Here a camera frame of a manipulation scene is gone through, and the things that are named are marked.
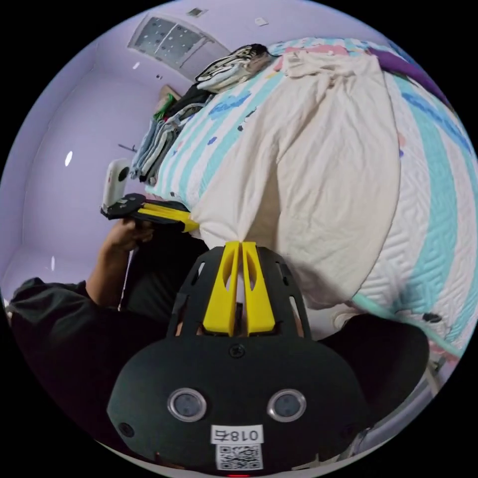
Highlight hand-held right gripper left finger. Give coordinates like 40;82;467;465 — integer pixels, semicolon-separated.
203;241;240;336

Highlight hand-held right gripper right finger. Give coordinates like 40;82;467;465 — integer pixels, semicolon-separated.
242;241;277;336

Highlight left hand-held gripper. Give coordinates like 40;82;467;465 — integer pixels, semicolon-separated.
100;193;200;234

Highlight white pants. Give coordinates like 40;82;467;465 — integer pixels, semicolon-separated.
189;47;403;311

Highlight person's left forearm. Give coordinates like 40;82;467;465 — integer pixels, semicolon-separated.
86;244;132;310

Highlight person's left hand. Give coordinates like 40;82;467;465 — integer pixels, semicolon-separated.
101;219;156;255

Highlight pile of clothes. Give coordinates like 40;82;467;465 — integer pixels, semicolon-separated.
129;43;270;186

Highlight person's body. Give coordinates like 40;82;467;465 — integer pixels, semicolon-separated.
6;239;431;466

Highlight window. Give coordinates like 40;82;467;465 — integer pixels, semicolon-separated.
127;14;231;81

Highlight bed with striped quilt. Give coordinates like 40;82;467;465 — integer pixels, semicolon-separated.
144;35;476;361

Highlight purple cloth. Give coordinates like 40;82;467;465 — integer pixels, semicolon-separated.
369;42;455;110

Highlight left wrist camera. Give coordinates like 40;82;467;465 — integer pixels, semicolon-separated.
102;159;130;211

